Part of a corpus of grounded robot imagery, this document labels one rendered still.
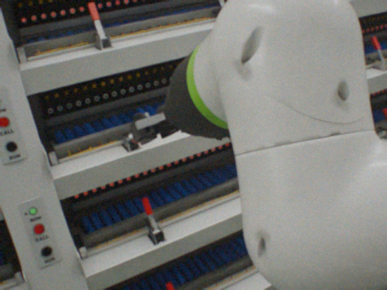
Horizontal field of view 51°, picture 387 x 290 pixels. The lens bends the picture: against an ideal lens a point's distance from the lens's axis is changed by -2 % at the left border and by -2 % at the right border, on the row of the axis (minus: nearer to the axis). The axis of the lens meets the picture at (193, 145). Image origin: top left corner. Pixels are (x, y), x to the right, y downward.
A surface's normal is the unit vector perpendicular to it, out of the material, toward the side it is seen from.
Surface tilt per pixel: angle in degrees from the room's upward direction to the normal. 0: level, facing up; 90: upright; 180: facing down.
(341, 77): 84
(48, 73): 107
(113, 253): 18
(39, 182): 90
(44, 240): 90
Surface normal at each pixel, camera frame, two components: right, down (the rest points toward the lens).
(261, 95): -0.57, 0.11
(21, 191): 0.41, 0.07
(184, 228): -0.10, -0.89
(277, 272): -0.67, 0.47
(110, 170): 0.47, 0.36
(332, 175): -0.01, -0.14
